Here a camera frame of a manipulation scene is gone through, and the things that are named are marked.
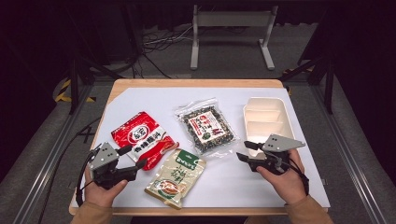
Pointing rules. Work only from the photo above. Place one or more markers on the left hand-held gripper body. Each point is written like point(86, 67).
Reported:
point(102, 157)

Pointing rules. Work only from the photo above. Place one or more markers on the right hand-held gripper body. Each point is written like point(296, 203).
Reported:
point(277, 144)

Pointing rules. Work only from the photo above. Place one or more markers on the red sauce packet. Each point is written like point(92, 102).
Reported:
point(140, 137)

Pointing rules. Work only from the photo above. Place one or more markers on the white divided container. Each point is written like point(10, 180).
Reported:
point(264, 119)

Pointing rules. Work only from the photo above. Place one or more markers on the beige green seasoning packet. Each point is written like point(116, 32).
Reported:
point(174, 180)

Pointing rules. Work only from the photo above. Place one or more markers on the person's left hand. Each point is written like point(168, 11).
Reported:
point(102, 194)

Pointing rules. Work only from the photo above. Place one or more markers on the person's right hand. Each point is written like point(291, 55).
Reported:
point(288, 185)

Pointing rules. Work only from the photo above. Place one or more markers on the white paper sheet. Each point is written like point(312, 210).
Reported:
point(233, 183)

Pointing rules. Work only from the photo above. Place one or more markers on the clear bag of dark seeds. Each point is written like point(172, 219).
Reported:
point(207, 127)

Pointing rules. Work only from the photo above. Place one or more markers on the yellow black hazard tape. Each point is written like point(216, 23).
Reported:
point(63, 90)

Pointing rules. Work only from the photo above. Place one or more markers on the black metal stand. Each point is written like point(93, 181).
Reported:
point(328, 84)
point(74, 81)

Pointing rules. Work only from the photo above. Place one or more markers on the aluminium rail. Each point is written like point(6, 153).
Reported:
point(46, 168)
point(348, 155)

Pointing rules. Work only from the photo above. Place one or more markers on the white metal stand frame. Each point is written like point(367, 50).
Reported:
point(233, 19)

